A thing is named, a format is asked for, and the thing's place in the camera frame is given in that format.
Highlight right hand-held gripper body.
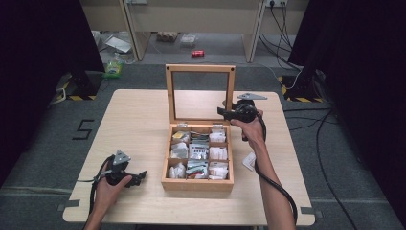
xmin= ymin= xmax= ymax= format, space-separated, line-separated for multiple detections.
xmin=233 ymin=92 xmax=268 ymax=124

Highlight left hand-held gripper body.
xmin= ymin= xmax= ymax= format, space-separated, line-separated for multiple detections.
xmin=104 ymin=149 xmax=135 ymax=186

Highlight white sachet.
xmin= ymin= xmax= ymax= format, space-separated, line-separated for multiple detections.
xmin=241 ymin=151 xmax=258 ymax=172

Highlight wooden box with glass lid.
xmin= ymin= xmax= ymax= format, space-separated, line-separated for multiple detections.
xmin=161 ymin=63 xmax=237 ymax=193

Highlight person's right hand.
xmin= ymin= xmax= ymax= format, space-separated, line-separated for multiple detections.
xmin=229 ymin=109 xmax=268 ymax=151

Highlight person's left hand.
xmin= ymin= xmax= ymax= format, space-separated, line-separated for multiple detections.
xmin=94 ymin=162 xmax=133 ymax=207

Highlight group of small packets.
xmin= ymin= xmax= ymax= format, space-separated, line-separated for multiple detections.
xmin=169 ymin=126 xmax=230 ymax=180

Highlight black stand base hazard tape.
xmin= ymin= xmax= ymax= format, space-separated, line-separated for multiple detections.
xmin=65 ymin=70 xmax=103 ymax=102
xmin=277 ymin=74 xmax=324 ymax=104

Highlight clear plastic container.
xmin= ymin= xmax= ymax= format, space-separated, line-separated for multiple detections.
xmin=179 ymin=34 xmax=198 ymax=48

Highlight brown egg carton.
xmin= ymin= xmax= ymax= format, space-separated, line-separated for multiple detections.
xmin=155 ymin=31 xmax=179 ymax=43

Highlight white plastic sheets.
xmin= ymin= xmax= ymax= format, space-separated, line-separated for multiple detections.
xmin=92 ymin=30 xmax=134 ymax=56

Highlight black curtain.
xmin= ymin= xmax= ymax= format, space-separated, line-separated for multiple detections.
xmin=287 ymin=0 xmax=406 ymax=224
xmin=0 ymin=0 xmax=105 ymax=190

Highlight left hand-held gripper black cable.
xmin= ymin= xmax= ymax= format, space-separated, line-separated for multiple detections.
xmin=88 ymin=155 xmax=116 ymax=215

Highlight hand-held gripper black cable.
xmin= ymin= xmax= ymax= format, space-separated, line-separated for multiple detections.
xmin=88 ymin=155 xmax=116 ymax=215
xmin=242 ymin=111 xmax=299 ymax=225

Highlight thin white cable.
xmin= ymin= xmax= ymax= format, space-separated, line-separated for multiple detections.
xmin=255 ymin=61 xmax=303 ymax=91

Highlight right hand-held gripper black cable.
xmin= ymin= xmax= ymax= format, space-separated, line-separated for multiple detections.
xmin=242 ymin=111 xmax=299 ymax=225

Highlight black cables from socket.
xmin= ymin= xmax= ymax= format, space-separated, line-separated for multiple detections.
xmin=258 ymin=1 xmax=303 ymax=72

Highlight thick white cable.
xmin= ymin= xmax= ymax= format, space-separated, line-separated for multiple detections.
xmin=48 ymin=87 xmax=67 ymax=106

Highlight black floor cables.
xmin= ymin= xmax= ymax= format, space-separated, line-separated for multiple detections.
xmin=282 ymin=106 xmax=359 ymax=230

